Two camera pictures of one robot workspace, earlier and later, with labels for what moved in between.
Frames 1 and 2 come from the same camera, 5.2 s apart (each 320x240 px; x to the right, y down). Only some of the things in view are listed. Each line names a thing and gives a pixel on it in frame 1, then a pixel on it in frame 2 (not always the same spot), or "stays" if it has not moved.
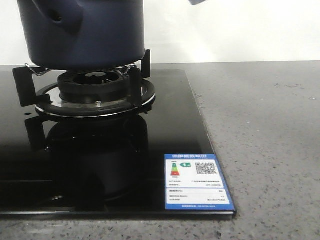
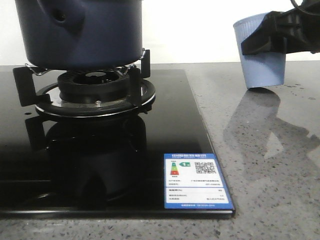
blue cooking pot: [83, 34] stays
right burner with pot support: [86, 93] stays
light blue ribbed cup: [194, 2] -> [263, 69]
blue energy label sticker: [195, 182] stays
